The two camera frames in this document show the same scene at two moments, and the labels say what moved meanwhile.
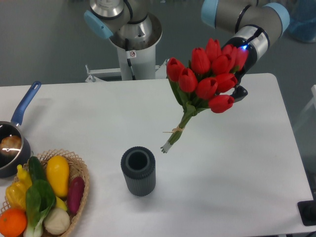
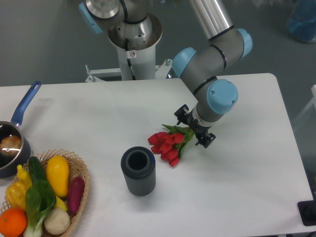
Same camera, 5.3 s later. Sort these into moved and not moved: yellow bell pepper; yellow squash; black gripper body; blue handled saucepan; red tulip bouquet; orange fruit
Moved: red tulip bouquet; black gripper body
Not moved: orange fruit; yellow squash; blue handled saucepan; yellow bell pepper
